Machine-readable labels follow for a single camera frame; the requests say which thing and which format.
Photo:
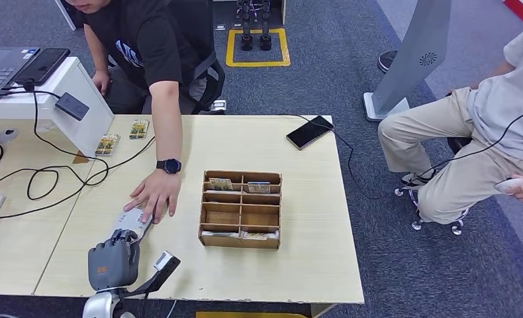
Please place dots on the person's right hand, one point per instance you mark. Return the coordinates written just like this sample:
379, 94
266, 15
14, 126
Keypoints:
101, 82

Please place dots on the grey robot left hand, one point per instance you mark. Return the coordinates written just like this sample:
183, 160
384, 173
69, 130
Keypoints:
112, 267

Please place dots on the white handheld controller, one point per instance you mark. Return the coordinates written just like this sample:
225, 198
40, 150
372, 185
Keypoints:
505, 185

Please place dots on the wooden organizer box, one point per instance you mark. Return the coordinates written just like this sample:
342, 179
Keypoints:
240, 215

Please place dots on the person's left forearm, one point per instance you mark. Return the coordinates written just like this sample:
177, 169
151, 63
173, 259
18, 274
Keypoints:
167, 123

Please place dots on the white card reader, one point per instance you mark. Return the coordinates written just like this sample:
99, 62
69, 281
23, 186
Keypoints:
127, 218

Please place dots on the person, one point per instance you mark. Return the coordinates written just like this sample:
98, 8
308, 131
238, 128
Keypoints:
463, 167
156, 39

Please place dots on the black wristwatch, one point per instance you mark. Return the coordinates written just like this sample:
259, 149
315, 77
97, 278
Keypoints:
170, 166

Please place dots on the white desk riser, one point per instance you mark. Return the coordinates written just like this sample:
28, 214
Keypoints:
70, 79

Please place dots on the small black box device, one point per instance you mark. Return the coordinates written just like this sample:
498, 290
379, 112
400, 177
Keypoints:
72, 106

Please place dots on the black smartphone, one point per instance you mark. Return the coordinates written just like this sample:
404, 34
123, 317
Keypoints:
42, 66
309, 132

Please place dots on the stool with casters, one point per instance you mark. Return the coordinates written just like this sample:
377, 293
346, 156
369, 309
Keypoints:
456, 142

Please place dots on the grey laptop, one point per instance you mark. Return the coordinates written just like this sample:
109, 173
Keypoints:
0, 70

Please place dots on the silver floor socket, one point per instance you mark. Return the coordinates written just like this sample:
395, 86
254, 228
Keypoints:
218, 105
220, 26

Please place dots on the grey computer mouse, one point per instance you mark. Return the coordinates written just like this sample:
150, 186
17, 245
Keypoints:
8, 135

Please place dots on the black office chair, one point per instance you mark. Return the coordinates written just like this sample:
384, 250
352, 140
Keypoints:
209, 79

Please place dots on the yellow floor tape square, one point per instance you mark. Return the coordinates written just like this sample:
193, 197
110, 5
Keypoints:
230, 49

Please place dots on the yellow floor tape strip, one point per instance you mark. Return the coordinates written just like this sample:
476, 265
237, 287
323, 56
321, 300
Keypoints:
244, 315

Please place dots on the red floor strip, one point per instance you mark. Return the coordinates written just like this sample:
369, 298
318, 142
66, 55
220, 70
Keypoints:
520, 11

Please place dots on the grey kiosk stand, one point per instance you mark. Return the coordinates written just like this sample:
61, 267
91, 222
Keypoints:
413, 52

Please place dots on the black round base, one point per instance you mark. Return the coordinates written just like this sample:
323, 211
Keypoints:
385, 62

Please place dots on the black camera bracket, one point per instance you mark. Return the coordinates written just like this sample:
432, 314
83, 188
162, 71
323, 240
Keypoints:
149, 283

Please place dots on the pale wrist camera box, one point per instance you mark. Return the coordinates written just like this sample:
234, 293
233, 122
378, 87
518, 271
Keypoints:
164, 260

